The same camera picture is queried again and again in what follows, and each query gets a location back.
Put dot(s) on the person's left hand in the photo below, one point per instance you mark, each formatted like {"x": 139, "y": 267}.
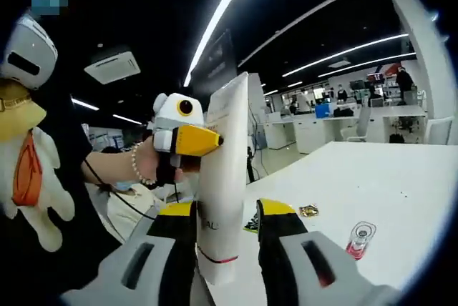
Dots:
{"x": 146, "y": 164}

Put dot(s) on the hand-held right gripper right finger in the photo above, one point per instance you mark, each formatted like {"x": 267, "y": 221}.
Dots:
{"x": 286, "y": 270}

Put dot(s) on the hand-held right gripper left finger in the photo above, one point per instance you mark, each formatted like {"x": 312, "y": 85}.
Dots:
{"x": 157, "y": 266}

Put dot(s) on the hanging black screen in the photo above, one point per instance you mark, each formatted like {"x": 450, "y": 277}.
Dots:
{"x": 220, "y": 59}

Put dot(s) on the grey white chest device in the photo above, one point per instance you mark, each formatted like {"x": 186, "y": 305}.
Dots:
{"x": 28, "y": 41}

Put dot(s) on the gold skincare sachet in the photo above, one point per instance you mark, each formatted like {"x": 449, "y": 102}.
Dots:
{"x": 308, "y": 210}

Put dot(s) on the white skincare tube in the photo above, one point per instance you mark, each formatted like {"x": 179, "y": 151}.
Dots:
{"x": 223, "y": 177}

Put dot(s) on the tall red-collared skincare bottle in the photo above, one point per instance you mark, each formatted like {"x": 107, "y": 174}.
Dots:
{"x": 359, "y": 240}

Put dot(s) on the ceiling air conditioner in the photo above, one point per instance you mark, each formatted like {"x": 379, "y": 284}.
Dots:
{"x": 112, "y": 68}

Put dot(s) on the green black skincare mask packet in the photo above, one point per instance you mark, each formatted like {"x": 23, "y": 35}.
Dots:
{"x": 251, "y": 223}

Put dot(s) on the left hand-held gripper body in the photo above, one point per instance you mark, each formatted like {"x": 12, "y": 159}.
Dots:
{"x": 179, "y": 109}

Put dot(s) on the blue box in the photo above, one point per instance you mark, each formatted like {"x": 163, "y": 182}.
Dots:
{"x": 325, "y": 110}

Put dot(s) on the white plush toy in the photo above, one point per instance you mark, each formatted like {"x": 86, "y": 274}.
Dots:
{"x": 43, "y": 191}

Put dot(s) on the white office chair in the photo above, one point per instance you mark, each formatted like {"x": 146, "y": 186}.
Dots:
{"x": 438, "y": 131}
{"x": 359, "y": 125}

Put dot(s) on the person's black shirt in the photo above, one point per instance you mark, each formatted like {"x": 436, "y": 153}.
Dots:
{"x": 71, "y": 127}

